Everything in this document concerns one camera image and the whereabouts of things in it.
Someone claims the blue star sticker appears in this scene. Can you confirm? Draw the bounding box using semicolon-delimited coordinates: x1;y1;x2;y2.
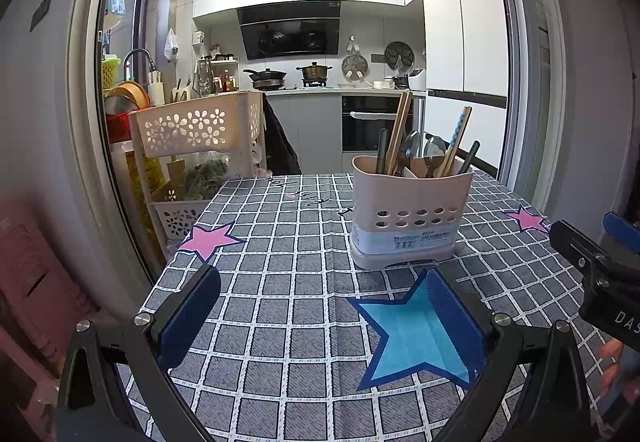
347;269;488;393

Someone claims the black range hood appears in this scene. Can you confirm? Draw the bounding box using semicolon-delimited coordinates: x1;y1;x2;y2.
236;1;342;61

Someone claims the small pink star sticker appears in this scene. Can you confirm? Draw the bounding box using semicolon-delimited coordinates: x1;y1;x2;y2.
504;204;551;234

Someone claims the grey base cabinet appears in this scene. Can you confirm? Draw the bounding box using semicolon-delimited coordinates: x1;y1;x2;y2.
265;94;343;175

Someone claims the pink plastic stool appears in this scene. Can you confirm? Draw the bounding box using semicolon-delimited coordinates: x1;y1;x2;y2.
0;199;101;423

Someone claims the light bamboo chopstick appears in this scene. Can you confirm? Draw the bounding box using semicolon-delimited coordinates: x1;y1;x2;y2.
445;106;473;175

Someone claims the black wok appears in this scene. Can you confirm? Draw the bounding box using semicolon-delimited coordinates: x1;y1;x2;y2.
243;68;288;89

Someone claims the dark round steamer rack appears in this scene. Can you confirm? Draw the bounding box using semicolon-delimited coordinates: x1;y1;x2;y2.
384;41;416;71

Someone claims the transparent teal spoon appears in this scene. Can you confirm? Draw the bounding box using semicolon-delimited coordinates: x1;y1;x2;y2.
397;129;421;173

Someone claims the black built-in oven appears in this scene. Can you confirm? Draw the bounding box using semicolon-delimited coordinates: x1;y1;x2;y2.
341;94;415;154

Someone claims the yellow-green plastic basket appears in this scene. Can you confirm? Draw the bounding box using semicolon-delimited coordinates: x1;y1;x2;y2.
102;56;123;83

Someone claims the orange round basin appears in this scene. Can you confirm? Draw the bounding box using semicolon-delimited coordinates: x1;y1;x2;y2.
104;81;151;115

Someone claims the white refrigerator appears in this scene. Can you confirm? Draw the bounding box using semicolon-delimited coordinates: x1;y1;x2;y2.
407;0;511;173

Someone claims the beige plastic utensil holder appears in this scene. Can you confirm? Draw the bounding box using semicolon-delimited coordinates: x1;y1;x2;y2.
349;154;475;270

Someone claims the black jacket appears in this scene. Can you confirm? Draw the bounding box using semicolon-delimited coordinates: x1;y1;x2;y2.
261;94;302;177

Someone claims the grey checked tablecloth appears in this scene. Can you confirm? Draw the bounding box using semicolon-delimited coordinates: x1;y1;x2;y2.
122;169;640;442

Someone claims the dark wall panel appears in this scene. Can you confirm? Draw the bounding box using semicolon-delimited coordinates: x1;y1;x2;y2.
30;0;53;32

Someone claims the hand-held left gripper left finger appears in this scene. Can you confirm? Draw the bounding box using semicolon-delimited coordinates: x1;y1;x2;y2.
55;264;223;442

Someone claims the brown cooking pot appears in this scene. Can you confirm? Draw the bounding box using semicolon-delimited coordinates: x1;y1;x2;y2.
296;61;333;82

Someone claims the beige flower-cutout storage cart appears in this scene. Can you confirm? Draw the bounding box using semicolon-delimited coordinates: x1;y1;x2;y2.
129;91;268;243

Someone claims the grey transparent spoon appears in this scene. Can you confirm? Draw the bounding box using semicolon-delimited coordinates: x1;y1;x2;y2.
422;136;447;168

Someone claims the person's right hand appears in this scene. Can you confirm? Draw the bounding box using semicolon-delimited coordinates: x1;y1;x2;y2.
597;339;626;400

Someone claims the large pink star sticker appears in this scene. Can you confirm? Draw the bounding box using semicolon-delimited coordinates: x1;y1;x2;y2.
177;221;246;263

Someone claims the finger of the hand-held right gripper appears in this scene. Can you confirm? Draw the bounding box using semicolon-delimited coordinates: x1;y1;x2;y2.
549;219;613;278
602;211;640;248

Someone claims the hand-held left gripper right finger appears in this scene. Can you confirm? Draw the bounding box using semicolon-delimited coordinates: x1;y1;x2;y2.
425;267;593;442

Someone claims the bag of leafy greens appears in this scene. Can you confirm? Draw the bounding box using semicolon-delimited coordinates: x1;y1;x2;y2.
182;157;231;198

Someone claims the spice rack with bottles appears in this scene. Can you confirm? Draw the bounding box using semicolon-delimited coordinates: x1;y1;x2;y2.
196;54;238;95

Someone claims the blue dotted chopstick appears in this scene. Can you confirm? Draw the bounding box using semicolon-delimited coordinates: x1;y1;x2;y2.
440;108;471;175

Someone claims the red plastic basket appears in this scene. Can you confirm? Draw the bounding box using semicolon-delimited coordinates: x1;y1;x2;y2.
106;112;133;143

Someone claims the kitchen faucet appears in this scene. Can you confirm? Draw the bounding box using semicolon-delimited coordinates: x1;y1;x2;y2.
123;48;157;83

